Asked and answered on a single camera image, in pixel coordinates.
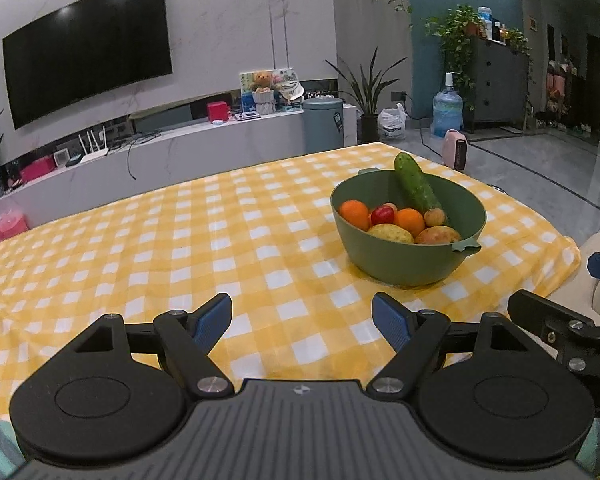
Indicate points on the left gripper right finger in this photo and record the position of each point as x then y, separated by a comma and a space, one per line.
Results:
421, 341

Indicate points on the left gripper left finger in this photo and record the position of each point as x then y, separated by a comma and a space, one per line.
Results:
167, 358

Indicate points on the red tomato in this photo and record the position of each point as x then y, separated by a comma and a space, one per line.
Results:
383, 214

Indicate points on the orange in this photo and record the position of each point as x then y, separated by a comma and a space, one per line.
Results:
411, 220
356, 213

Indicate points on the green colander bowl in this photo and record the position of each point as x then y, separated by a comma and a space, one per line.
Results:
389, 252

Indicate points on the reddish apple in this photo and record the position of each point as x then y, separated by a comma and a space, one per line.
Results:
437, 235

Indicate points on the yellow pear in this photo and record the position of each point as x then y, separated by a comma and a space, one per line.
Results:
392, 233

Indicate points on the yellow checkered tablecloth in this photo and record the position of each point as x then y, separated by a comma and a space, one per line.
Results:
265, 235

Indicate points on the green cucumber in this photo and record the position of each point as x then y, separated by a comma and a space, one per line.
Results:
414, 183

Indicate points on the white tv console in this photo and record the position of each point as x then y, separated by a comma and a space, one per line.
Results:
177, 156

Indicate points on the pink small heater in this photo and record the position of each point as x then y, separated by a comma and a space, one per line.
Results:
454, 150

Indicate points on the white wifi router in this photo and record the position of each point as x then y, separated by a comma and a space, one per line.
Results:
94, 144

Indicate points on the pink storage basket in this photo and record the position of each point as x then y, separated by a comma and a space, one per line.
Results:
12, 223

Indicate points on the white plastic bag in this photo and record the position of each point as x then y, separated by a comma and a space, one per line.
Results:
391, 123

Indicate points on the dark grey drawer cabinet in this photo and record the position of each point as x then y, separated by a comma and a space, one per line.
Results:
500, 76

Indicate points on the blue water jug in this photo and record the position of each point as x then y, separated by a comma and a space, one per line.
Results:
447, 109

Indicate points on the red box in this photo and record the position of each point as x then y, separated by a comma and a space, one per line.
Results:
218, 111

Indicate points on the grey-blue trash bin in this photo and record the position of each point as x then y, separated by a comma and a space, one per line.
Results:
322, 120

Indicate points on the tall potted plant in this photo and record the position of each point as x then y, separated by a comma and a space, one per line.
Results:
365, 89

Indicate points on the teddy bear toy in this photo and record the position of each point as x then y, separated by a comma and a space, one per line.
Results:
262, 81

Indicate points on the leafy plant on cabinet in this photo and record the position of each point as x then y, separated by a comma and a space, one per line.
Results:
456, 28

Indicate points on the black television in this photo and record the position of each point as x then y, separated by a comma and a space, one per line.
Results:
82, 50

